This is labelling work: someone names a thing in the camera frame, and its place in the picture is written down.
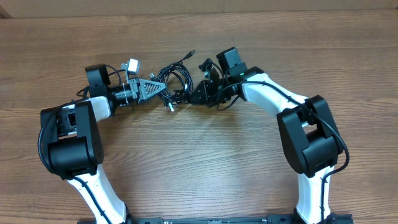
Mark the black USB cable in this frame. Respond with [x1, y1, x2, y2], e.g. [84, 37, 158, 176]
[149, 49, 197, 113]

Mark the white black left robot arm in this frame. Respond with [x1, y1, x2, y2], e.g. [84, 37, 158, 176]
[37, 64, 165, 223]

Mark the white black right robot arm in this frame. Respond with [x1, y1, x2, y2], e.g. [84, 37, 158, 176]
[189, 47, 354, 223]

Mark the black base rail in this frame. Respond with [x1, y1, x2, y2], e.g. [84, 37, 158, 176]
[77, 211, 354, 224]

